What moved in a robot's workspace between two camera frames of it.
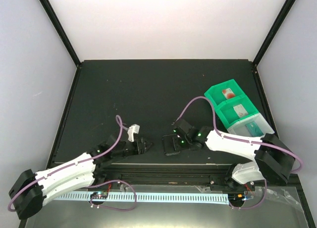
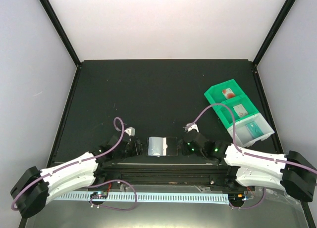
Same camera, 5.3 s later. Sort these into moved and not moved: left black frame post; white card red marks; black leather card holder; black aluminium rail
Moved: black leather card holder
Not moved: black aluminium rail; white card red marks; left black frame post
